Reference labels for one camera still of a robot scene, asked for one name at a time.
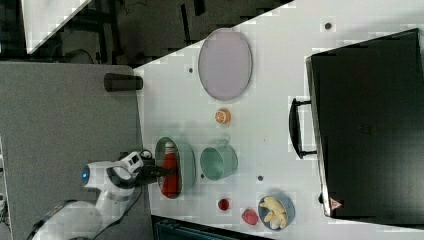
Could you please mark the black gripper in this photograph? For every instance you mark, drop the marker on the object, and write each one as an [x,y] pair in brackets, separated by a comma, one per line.
[148,173]

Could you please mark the red plush ketchup bottle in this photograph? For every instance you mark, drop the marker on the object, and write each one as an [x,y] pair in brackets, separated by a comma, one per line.
[170,186]

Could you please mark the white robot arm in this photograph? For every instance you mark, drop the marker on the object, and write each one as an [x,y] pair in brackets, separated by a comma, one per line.
[116,182]

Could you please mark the green metal pot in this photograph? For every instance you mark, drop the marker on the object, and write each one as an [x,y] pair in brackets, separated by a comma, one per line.
[219,161]

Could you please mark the red strawberry toy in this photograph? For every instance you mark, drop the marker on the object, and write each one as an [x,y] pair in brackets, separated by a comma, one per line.
[250,217]

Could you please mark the black cylinder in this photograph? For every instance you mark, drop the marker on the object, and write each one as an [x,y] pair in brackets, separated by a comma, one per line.
[120,82]

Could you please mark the blue bowl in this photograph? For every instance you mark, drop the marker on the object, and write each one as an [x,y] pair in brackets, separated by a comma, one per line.
[287,203]

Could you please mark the lilac oval plate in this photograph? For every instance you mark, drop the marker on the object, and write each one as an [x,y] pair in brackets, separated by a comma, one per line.
[225,64]

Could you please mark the black oven with handle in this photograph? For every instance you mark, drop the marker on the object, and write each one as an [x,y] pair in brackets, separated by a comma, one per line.
[367,103]

